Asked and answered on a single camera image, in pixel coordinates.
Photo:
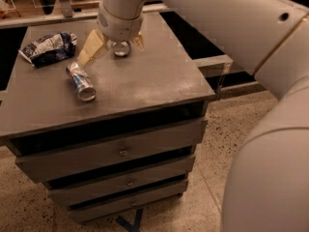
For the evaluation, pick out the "grey drawer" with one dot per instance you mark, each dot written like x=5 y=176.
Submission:
x=146 y=171
x=130 y=201
x=57 y=164

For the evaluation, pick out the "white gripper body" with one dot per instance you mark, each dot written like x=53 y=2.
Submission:
x=122 y=27

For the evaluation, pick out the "bottom grey drawer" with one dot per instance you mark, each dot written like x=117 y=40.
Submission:
x=130 y=201

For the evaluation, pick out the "blue silver Red Bull can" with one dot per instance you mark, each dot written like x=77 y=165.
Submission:
x=81 y=82

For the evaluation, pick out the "top grey drawer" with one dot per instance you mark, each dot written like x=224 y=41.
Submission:
x=57 y=164

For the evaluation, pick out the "grey metal railing frame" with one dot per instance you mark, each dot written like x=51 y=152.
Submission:
x=268 y=38

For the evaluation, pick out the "grey wooden drawer cabinet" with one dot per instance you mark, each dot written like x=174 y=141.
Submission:
x=143 y=91

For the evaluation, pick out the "crumpled blue white chip bag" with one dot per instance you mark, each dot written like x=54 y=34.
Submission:
x=50 y=49

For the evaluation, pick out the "middle grey drawer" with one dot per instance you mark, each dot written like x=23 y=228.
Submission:
x=146 y=171

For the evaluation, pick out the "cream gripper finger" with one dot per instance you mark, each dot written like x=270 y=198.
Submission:
x=95 y=43
x=139 y=41

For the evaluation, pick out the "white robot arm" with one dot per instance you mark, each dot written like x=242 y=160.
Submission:
x=267 y=188

